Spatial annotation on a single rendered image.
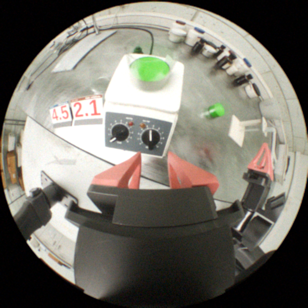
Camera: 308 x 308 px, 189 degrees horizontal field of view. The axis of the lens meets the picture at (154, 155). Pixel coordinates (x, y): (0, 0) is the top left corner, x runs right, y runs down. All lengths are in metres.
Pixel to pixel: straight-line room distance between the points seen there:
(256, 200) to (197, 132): 0.22
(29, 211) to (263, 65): 0.97
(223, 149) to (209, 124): 0.09
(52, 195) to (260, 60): 0.98
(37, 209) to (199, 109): 0.47
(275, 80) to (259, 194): 0.65
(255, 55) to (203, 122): 0.55
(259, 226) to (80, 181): 0.42
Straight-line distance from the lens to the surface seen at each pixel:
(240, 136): 0.40
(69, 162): 0.31
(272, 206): 0.25
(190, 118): 0.27
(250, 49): 0.65
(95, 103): 0.25
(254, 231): 0.24
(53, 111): 0.34
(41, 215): 0.30
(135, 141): 0.20
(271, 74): 0.73
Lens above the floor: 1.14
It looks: 80 degrees down
